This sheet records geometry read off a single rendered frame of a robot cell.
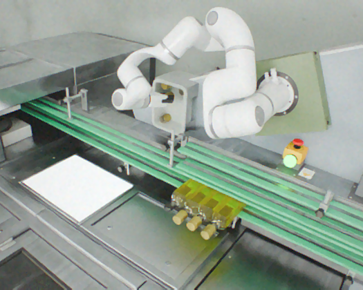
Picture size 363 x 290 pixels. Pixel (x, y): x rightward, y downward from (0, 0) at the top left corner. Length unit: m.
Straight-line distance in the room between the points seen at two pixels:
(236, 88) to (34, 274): 0.92
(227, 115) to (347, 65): 0.45
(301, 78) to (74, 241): 0.98
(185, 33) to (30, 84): 0.99
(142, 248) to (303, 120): 0.72
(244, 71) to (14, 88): 1.19
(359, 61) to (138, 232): 0.97
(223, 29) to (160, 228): 0.77
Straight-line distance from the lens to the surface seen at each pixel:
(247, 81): 0.97
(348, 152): 1.29
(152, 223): 1.38
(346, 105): 1.23
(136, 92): 1.17
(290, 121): 1.23
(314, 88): 1.17
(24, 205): 1.55
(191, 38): 1.12
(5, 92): 1.80
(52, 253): 1.37
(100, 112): 1.81
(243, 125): 0.93
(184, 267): 1.23
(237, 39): 1.01
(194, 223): 1.18
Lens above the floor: 1.91
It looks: 46 degrees down
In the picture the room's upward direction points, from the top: 124 degrees counter-clockwise
